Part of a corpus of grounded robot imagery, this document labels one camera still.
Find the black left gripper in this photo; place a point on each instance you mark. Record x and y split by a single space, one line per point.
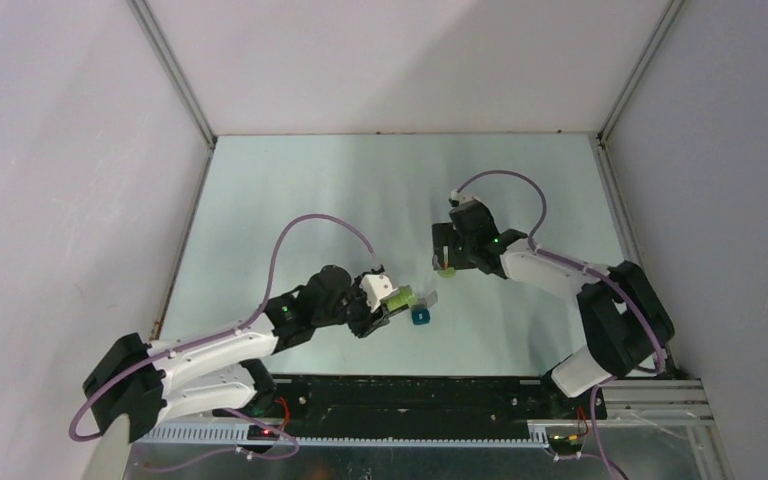
368 321

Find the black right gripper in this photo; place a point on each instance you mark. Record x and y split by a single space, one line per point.
445 234

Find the green lidded black jar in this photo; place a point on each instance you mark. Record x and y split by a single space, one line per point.
402 299

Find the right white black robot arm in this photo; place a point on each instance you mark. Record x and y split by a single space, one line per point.
623 319

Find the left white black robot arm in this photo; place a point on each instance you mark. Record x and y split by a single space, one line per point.
153 382

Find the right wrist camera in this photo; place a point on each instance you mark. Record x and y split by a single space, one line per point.
457 198

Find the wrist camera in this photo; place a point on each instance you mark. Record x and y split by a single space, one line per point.
457 198
377 287

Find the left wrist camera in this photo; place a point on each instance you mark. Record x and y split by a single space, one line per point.
377 287

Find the aluminium frame post right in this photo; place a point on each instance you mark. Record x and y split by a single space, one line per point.
642 64

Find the aluminium frame post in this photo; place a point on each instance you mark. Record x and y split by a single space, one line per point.
642 64
157 39

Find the aluminium frame post left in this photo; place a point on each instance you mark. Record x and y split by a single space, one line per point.
157 39

